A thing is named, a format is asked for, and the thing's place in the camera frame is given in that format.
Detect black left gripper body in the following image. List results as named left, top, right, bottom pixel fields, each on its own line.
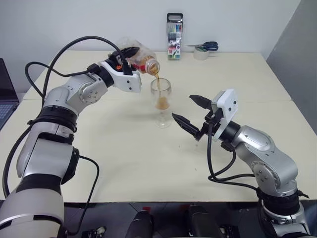
left=106, top=50, right=127, bottom=70

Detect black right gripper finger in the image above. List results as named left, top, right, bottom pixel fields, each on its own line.
left=189, top=94, right=213, bottom=110
left=171, top=113, right=201, bottom=140

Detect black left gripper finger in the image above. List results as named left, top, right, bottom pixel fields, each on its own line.
left=118, top=46, right=140, bottom=60

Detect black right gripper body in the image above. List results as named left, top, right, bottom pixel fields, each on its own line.
left=195, top=100, right=225, bottom=141

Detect clear plastic bottle red tape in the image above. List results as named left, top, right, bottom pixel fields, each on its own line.
left=115, top=36, right=161, bottom=75

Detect clear wine glass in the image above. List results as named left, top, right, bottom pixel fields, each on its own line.
left=150, top=77, right=172, bottom=128

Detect white tape roll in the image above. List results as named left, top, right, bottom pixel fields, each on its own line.
left=193, top=46, right=210, bottom=61

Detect marker pen set box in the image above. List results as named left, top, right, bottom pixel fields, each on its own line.
left=166, top=12, right=184, bottom=60

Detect dark rounded shape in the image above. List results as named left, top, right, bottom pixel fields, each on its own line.
left=130, top=210, right=154, bottom=238
left=185, top=204, right=223, bottom=238

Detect grey partition panel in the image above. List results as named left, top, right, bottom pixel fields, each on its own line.
left=262, top=0, right=317, bottom=139

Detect dark grey laptop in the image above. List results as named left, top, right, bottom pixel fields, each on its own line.
left=0, top=58, right=20, bottom=131

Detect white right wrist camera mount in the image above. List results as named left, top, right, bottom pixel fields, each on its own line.
left=211, top=89, right=239, bottom=142

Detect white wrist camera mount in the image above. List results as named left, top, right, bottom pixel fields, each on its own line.
left=211, top=89, right=239, bottom=142
left=100, top=60, right=143, bottom=93

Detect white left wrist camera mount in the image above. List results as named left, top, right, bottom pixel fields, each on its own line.
left=100, top=60, right=143, bottom=93

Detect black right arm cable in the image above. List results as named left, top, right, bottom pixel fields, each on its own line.
left=207, top=122, right=261, bottom=193
left=208, top=141, right=258, bottom=183

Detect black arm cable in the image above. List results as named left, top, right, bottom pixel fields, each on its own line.
left=207, top=122, right=261, bottom=193
left=66, top=155, right=100, bottom=236
left=42, top=36, right=134, bottom=105
left=1, top=121, right=33, bottom=199
left=208, top=141, right=258, bottom=183
left=25, top=61, right=101, bottom=105

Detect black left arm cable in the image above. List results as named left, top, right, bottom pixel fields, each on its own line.
left=25, top=61, right=101, bottom=105
left=42, top=36, right=134, bottom=105
left=1, top=121, right=33, bottom=199
left=66, top=155, right=100, bottom=236

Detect blue handled scissors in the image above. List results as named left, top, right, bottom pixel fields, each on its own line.
left=184, top=41, right=219, bottom=52

